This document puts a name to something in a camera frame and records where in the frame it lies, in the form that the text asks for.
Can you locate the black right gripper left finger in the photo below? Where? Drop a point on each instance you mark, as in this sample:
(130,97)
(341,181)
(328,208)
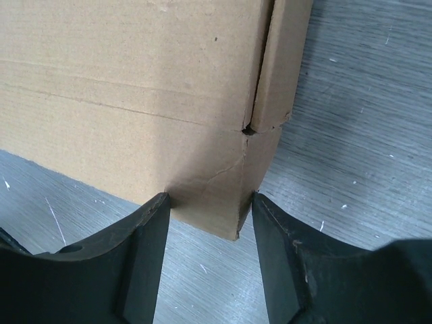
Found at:
(111,276)

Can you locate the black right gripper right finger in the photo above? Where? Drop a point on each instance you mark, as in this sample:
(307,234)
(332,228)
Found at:
(310,277)

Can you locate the brown cardboard box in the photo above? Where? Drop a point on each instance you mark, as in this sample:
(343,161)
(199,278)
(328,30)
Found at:
(140,97)

